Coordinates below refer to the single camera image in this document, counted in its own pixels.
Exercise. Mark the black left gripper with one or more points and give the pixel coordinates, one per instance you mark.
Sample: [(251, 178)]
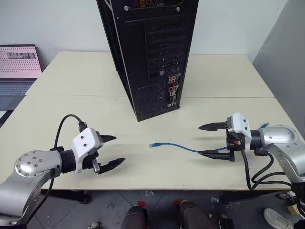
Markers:
[(89, 162)]

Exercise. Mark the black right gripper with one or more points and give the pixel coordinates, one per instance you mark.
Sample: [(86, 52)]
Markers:
[(236, 142)]

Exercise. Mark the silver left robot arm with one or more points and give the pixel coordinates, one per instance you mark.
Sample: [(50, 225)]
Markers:
[(31, 164)]

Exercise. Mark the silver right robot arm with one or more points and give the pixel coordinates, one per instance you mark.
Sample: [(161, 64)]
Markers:
[(278, 136)]

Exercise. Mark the crumpled white paper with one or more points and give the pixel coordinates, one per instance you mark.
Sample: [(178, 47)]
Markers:
[(147, 193)]

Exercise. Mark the black table foot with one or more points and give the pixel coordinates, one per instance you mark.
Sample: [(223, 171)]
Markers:
[(71, 196)]

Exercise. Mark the dark rounded shape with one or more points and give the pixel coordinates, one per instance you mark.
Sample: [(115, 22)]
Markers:
[(135, 218), (193, 214)]

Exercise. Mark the small grey shoe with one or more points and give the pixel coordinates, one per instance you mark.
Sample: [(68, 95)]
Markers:
[(94, 225)]

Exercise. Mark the small black box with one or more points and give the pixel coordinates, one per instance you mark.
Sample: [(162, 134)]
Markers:
[(226, 223)]

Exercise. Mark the yellow and red floor clutter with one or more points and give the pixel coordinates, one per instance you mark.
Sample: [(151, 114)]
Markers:
[(287, 202)]

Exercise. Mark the white shoe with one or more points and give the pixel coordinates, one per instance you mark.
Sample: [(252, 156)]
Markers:
[(277, 218)]

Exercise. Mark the grey partition panel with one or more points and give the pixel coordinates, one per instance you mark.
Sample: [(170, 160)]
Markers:
[(283, 59)]

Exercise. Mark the black computer tower case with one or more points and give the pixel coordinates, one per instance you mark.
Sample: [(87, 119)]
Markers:
[(133, 47)]

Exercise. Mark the open grey laptop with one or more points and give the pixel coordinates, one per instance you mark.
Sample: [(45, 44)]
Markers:
[(16, 62)]

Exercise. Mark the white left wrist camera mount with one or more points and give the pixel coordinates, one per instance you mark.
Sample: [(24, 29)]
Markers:
[(85, 140)]

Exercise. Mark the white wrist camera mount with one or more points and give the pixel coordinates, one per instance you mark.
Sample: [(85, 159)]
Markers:
[(240, 124), (85, 140)]

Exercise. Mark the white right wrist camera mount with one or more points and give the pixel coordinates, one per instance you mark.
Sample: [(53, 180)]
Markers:
[(240, 124)]

